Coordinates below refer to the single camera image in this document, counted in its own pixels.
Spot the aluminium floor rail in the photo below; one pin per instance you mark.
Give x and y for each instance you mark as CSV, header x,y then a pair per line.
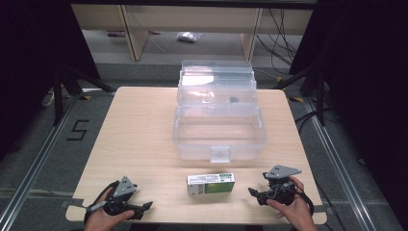
x,y
35,163
340,163

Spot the wooden shelf unit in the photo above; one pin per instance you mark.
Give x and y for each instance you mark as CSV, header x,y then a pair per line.
x,y
189,19

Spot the person's right hand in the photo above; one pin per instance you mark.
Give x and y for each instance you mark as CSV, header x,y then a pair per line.
x,y
298,211

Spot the grey plug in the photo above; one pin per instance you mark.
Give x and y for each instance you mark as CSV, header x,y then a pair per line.
x,y
96,207

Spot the person's left hand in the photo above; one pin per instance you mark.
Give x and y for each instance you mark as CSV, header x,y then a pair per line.
x,y
102,219

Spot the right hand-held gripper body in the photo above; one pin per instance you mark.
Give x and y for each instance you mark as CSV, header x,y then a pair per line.
x,y
282,186

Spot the clear plastic bag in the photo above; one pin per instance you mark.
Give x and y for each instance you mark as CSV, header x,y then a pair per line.
x,y
188,37

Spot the clear plastic storage box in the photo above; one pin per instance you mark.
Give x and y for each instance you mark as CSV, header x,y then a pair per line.
x,y
221,131

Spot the black metal stand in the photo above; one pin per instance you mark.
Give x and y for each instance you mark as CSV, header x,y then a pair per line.
x,y
59,96
319,96

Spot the black curtain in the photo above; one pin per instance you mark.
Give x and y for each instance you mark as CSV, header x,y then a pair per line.
x,y
369,80
35,64

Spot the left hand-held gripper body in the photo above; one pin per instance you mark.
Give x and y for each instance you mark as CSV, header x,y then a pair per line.
x,y
123,192

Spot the yellow black tape piece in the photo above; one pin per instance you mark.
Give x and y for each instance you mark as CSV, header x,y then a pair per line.
x,y
296,99
85,97

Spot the green and white carton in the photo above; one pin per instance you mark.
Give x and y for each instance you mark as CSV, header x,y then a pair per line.
x,y
211,184

